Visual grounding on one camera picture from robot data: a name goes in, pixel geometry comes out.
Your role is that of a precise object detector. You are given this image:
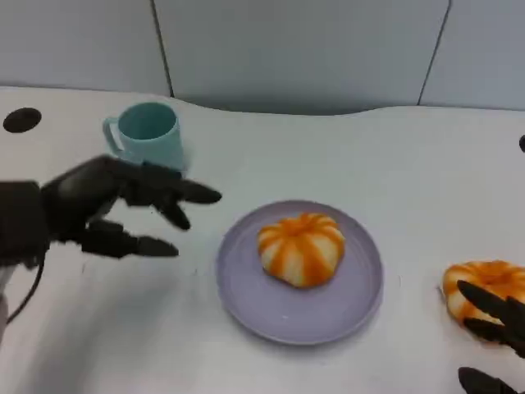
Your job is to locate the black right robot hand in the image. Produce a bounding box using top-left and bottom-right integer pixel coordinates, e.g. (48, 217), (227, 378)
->
(456, 279), (525, 394)

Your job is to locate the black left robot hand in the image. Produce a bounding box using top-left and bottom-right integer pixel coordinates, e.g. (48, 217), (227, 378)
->
(40, 155), (223, 260)

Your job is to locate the orange and white toy bread roll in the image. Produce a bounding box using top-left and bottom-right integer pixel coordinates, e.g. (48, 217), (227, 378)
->
(441, 259), (525, 341)
(256, 212), (346, 289)

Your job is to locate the pale green mug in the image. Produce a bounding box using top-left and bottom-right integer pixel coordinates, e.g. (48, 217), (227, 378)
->
(102, 102), (188, 172)

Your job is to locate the lilac plate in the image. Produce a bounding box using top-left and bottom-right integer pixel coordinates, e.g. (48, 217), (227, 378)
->
(214, 199), (385, 346)

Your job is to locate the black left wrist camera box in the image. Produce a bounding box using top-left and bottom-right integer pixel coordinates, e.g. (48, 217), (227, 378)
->
(0, 180), (51, 270)

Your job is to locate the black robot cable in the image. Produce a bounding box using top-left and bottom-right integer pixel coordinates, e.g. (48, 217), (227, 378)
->
(4, 252), (46, 326)

